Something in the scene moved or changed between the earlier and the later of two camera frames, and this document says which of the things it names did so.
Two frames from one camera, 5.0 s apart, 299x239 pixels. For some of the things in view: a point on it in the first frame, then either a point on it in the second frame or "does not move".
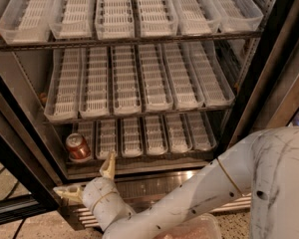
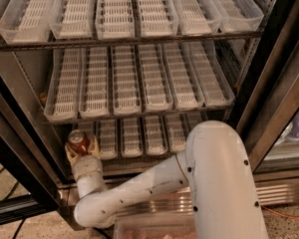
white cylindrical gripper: x=96 y=190 -> x=87 y=165
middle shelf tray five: x=183 y=80 does not move
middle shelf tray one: x=63 y=98 does not move
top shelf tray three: x=115 y=12 does not move
